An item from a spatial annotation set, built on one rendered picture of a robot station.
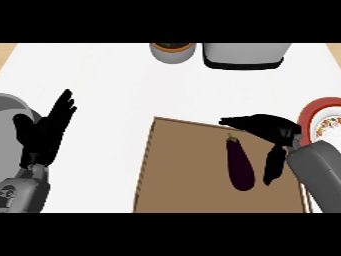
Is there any red rimmed patterned plate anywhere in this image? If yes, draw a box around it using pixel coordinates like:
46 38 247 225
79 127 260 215
296 96 341 158

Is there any grey appliance with black base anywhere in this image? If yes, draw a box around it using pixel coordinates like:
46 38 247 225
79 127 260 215
201 42 294 71

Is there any brown tray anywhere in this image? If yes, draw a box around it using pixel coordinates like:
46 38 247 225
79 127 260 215
132 116 312 214

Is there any dark purple eggplant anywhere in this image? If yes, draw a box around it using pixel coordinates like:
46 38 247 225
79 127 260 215
225 132 256 192

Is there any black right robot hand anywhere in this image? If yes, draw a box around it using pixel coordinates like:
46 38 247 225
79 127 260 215
218 113 303 187

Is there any grey plant pot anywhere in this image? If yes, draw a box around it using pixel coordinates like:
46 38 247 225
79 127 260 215
150 42 197 65

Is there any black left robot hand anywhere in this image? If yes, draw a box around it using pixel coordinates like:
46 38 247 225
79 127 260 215
12 88 79 169

